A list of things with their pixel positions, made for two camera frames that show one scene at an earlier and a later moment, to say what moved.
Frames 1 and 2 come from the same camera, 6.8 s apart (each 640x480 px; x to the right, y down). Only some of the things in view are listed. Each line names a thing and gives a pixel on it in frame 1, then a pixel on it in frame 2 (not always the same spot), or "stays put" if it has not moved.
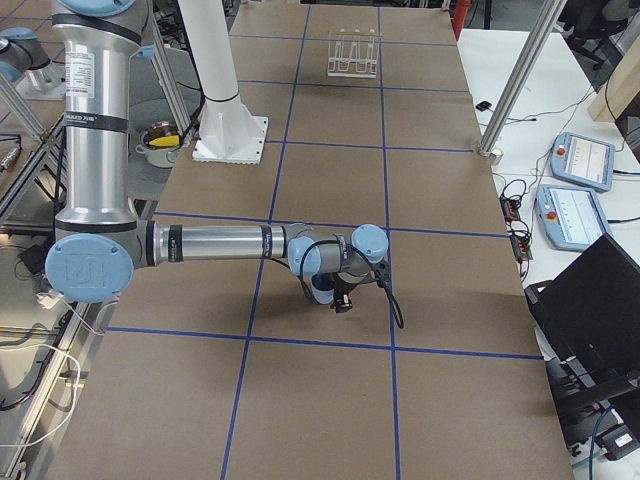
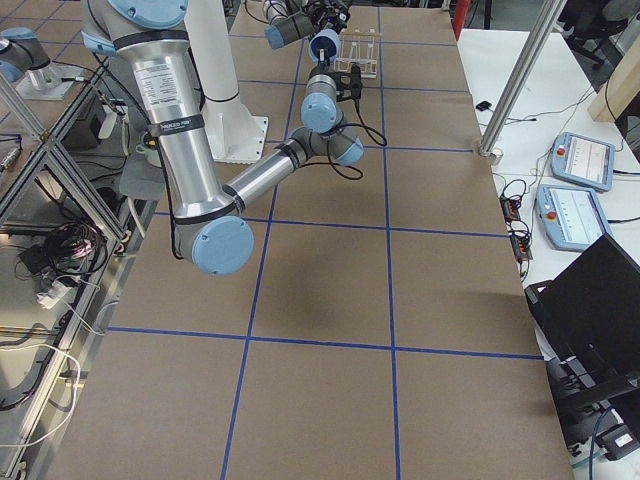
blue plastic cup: x=323 y=287 → x=325 y=39
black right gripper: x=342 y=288 → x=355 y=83
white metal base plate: x=229 y=133 stays put
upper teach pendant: x=583 y=161 stays put
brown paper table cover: x=226 y=369 stays put
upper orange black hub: x=510 y=208 stays put
